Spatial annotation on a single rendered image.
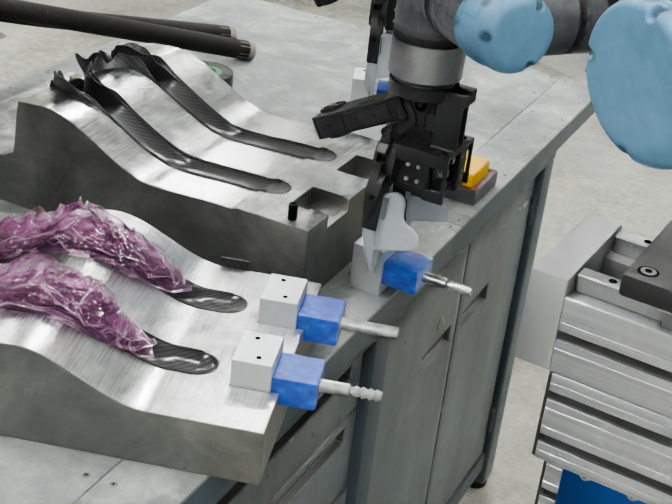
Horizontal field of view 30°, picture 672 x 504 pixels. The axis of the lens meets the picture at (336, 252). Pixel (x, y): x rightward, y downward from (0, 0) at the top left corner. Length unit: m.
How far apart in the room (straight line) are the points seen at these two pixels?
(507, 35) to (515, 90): 0.89
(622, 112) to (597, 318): 0.23
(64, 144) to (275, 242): 0.27
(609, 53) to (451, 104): 0.39
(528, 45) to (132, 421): 0.47
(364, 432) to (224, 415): 0.56
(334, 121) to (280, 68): 0.66
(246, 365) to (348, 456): 0.55
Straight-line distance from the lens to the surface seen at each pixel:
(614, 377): 1.07
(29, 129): 1.45
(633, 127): 0.87
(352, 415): 1.57
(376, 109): 1.28
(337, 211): 1.37
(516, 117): 1.89
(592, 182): 3.73
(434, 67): 1.23
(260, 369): 1.08
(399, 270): 1.34
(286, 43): 2.08
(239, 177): 1.40
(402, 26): 1.23
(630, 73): 0.86
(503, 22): 1.10
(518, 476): 2.47
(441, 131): 1.26
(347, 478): 1.65
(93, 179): 1.41
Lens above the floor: 1.48
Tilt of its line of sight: 28 degrees down
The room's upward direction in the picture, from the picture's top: 6 degrees clockwise
